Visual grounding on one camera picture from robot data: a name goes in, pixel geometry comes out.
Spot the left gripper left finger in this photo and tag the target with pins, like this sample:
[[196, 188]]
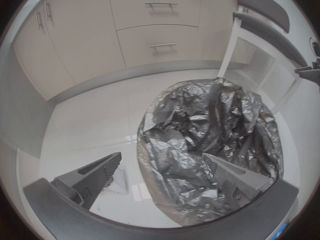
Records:
[[85, 184]]

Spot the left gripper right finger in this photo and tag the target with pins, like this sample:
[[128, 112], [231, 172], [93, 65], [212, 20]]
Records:
[[235, 184]]

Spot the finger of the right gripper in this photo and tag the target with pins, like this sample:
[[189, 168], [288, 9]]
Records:
[[310, 75]]

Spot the white paper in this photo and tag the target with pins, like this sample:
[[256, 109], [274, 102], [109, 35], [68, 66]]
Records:
[[121, 181]]

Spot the black plastic bag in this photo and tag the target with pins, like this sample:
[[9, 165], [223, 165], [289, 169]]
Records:
[[195, 134]]

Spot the grey white chair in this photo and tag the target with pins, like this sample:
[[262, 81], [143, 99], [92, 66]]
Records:
[[265, 9]]

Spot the beige cabinet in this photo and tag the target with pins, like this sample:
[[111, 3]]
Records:
[[155, 34]]

